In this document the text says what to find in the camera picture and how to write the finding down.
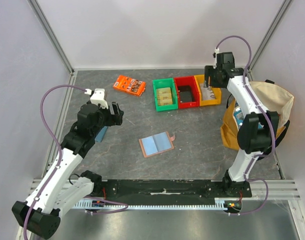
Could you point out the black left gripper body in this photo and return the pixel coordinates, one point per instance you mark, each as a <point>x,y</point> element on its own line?
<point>104,119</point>

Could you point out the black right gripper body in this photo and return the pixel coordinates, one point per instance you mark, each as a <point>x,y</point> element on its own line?
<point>210,76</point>

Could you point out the gold cards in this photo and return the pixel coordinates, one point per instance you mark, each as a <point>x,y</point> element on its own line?
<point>164,96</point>

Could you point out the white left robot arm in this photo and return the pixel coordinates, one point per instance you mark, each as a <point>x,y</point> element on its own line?
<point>43,209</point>

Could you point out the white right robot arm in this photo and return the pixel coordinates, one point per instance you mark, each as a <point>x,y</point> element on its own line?
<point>258,130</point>

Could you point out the teal card wallet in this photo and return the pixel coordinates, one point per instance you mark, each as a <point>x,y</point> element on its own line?
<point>100,136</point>

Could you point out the white cards in yellow bin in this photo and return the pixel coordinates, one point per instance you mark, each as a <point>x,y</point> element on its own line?
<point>206,93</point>

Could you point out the black card in red bin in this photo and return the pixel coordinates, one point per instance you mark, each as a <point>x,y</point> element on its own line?
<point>185,94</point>

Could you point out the yellow plastic bin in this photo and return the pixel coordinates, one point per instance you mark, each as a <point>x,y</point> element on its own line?
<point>217,91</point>

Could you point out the red plastic bin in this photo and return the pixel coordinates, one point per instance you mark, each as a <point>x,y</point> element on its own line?
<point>187,80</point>

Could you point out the orange snack box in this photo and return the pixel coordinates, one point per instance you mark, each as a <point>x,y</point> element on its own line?
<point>129,85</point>

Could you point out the green plastic bin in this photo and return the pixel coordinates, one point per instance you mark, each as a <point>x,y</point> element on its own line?
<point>161,83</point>

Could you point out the blue razor box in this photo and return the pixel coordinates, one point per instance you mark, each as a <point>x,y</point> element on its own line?
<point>238,116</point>

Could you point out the cream and mustard tote bag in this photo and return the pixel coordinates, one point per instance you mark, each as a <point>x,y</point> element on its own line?
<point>275,98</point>

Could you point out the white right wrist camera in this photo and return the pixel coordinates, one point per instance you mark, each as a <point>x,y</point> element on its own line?
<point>216,56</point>

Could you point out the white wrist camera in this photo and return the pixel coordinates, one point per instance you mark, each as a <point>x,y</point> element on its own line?
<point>216,56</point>
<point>97,97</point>

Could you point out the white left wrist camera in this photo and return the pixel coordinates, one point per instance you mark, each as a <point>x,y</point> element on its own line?
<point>97,97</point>

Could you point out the aluminium corner post right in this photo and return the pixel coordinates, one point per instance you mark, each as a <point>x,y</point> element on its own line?
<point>270,32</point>

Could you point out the aluminium corner post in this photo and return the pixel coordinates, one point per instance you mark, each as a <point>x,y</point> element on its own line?
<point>51,34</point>
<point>270,32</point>

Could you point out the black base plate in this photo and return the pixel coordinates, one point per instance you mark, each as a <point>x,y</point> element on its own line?
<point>166,191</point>

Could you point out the aluminium corner post left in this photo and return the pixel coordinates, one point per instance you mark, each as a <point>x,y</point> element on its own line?
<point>51,34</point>

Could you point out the slotted cable duct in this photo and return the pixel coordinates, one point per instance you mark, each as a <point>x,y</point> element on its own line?
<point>89,204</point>

